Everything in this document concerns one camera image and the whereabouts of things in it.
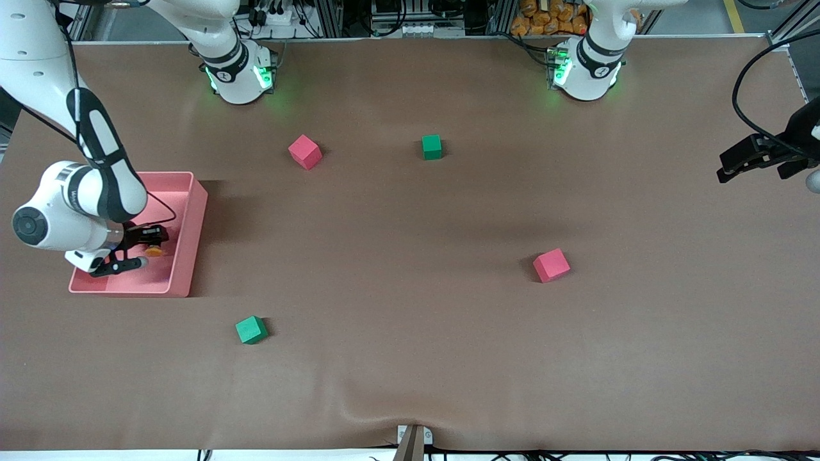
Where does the pink plastic tray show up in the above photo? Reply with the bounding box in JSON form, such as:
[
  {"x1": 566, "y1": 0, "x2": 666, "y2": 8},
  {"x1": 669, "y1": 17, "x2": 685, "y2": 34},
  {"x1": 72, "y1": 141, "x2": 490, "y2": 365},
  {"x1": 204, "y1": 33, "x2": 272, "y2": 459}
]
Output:
[{"x1": 69, "y1": 171, "x2": 209, "y2": 298}]

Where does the pink foam cube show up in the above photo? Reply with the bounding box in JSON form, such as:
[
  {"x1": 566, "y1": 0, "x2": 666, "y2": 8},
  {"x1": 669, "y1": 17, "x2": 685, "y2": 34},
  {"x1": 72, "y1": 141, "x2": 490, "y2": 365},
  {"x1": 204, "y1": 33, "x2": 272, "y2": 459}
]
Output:
[
  {"x1": 532, "y1": 248, "x2": 571, "y2": 284},
  {"x1": 288, "y1": 134, "x2": 323, "y2": 171}
]

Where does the orange packet pile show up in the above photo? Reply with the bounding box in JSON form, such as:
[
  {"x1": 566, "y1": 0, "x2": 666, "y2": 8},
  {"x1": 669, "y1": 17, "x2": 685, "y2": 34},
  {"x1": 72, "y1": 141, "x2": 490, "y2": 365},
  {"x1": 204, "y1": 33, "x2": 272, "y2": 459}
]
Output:
[{"x1": 511, "y1": 0, "x2": 590, "y2": 36}]

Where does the white power strip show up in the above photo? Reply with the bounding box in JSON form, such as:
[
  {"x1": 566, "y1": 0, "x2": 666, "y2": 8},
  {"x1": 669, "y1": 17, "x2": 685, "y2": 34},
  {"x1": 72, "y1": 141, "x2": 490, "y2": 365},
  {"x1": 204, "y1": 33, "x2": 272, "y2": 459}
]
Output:
[{"x1": 253, "y1": 5, "x2": 297, "y2": 28}]

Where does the white terminal strip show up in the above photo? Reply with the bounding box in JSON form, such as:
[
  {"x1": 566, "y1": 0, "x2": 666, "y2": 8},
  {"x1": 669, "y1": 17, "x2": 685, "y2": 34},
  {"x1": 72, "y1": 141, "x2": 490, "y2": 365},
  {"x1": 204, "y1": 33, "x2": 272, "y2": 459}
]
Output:
[{"x1": 377, "y1": 22, "x2": 466, "y2": 38}]

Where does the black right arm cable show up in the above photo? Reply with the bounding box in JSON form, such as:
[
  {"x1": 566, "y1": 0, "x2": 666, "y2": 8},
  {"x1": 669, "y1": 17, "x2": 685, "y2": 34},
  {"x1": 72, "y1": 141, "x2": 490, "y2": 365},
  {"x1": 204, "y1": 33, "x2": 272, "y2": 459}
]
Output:
[{"x1": 0, "y1": 0, "x2": 177, "y2": 229}]

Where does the aluminium corner frame rail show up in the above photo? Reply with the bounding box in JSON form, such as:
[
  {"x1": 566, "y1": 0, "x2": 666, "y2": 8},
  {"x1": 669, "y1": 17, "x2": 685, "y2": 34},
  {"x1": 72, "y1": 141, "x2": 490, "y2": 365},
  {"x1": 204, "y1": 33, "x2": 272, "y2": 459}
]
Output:
[{"x1": 766, "y1": 0, "x2": 820, "y2": 52}]

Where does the aluminium frame post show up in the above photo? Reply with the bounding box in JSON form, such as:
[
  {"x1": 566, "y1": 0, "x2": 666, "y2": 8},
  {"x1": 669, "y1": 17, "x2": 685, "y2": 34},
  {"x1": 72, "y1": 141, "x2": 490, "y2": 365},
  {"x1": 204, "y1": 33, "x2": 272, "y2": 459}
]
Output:
[
  {"x1": 313, "y1": 0, "x2": 344, "y2": 38},
  {"x1": 485, "y1": 0, "x2": 513, "y2": 36}
]

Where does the brown wedge post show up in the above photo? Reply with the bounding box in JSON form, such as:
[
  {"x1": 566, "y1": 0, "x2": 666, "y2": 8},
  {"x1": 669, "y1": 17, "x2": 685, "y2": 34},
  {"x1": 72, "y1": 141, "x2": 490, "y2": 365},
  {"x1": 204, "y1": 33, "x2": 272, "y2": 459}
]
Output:
[{"x1": 392, "y1": 425, "x2": 425, "y2": 461}]

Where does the grey metal edge bracket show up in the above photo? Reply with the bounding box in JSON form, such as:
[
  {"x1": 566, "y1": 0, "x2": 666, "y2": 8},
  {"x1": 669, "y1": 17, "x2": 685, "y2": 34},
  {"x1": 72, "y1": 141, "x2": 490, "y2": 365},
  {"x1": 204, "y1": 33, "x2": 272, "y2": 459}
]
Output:
[{"x1": 397, "y1": 424, "x2": 434, "y2": 446}]

